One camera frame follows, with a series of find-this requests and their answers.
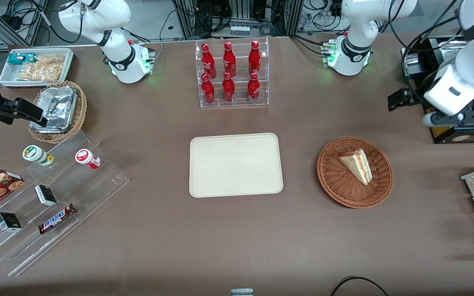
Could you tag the aluminium foil container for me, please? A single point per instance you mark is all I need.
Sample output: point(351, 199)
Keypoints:
point(58, 107)

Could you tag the green and white cup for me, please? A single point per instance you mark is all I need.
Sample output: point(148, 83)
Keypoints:
point(35, 154)

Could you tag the teal snack packet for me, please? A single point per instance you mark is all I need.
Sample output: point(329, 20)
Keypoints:
point(17, 58)

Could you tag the white rectangular bin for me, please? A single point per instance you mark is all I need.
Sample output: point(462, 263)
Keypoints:
point(5, 78)

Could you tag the snickers chocolate bar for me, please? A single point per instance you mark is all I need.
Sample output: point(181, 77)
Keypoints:
point(56, 218)

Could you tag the light tan wicker basket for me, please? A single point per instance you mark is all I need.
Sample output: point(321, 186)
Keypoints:
point(81, 109)

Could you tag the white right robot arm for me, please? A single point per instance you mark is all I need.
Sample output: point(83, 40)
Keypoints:
point(97, 16)

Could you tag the clear acrylic step shelf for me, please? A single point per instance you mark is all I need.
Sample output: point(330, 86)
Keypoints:
point(76, 193)

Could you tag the white power strip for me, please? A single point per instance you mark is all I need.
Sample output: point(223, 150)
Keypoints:
point(240, 30)

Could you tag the red cola bottle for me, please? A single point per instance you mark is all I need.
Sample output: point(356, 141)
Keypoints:
point(207, 89)
point(228, 88)
point(253, 87)
point(254, 57)
point(207, 59)
point(229, 57)

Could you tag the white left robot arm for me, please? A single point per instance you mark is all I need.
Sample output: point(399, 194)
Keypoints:
point(360, 28)

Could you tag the clear acrylic bottle rack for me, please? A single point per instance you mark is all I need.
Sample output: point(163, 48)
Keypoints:
point(239, 102)

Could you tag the red and white cup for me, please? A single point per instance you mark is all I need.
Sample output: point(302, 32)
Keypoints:
point(85, 157)

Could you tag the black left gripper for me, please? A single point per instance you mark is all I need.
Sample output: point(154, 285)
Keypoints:
point(417, 93)

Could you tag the clear bag of chips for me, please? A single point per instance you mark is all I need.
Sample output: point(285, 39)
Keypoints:
point(43, 70)

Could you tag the brown round wicker basket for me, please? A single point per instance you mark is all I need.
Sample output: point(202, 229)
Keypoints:
point(344, 193)

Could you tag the beige plastic tray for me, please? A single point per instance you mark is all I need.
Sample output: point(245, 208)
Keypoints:
point(235, 165)

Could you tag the small black box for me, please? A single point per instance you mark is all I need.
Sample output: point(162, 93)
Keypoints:
point(45, 195)
point(8, 222)

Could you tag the triangular sandwich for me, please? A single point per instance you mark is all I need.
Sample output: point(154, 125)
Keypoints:
point(354, 164)

